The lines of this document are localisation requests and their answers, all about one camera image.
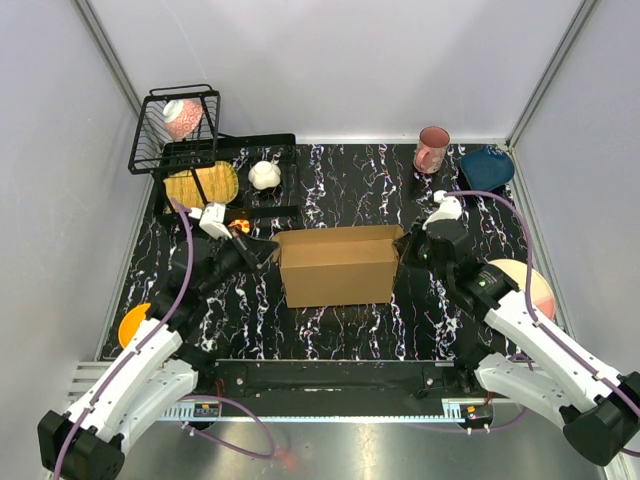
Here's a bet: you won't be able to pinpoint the orange round bowl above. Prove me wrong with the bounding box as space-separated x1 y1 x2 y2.
118 303 151 348

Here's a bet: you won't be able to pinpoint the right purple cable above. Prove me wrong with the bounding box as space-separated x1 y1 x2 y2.
409 189 640 457

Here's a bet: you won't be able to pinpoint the pink cream round plate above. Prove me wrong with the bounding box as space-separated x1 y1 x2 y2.
490 259 557 320

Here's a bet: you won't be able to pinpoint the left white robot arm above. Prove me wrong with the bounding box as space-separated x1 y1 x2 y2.
37 229 278 479

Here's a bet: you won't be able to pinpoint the yellow woven plate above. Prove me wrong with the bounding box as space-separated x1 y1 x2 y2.
163 161 239 208

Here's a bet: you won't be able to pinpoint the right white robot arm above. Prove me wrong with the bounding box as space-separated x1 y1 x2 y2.
394 219 639 466

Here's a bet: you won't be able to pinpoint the red yellow flower toy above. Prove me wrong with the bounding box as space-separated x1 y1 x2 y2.
230 219 251 234

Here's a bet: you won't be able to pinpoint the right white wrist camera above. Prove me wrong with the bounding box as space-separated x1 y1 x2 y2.
422 190 462 231

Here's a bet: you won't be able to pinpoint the black wire dish rack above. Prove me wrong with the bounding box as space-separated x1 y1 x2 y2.
128 84 300 220

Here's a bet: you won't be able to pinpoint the pink patterned bowl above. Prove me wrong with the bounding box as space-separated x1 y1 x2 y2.
162 99 203 141

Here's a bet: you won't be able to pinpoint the pink ceramic mug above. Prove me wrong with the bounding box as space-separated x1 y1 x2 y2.
413 126 450 174

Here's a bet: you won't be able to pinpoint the brown cardboard box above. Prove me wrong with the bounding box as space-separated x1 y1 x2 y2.
273 225 403 308

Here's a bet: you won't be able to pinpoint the dark blue dish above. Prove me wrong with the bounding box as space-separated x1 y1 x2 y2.
460 145 515 192

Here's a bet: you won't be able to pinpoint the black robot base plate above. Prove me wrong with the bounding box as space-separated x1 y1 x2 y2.
196 360 487 420

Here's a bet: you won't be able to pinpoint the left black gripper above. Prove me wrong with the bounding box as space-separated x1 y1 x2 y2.
199 225 280 298

